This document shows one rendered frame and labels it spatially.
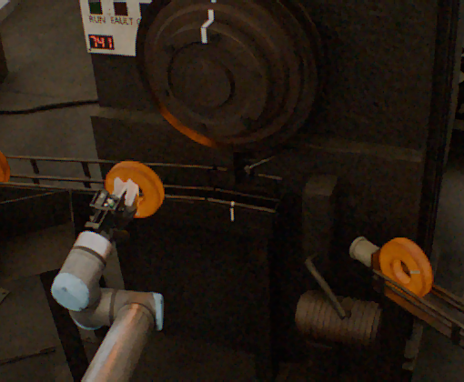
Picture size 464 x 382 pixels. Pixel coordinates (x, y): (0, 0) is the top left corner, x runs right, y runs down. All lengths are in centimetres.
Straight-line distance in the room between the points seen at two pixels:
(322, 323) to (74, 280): 66
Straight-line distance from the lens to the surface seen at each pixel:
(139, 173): 174
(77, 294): 158
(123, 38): 195
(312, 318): 186
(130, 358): 144
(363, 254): 178
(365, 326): 183
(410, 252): 164
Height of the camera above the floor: 183
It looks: 35 degrees down
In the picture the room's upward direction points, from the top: 4 degrees counter-clockwise
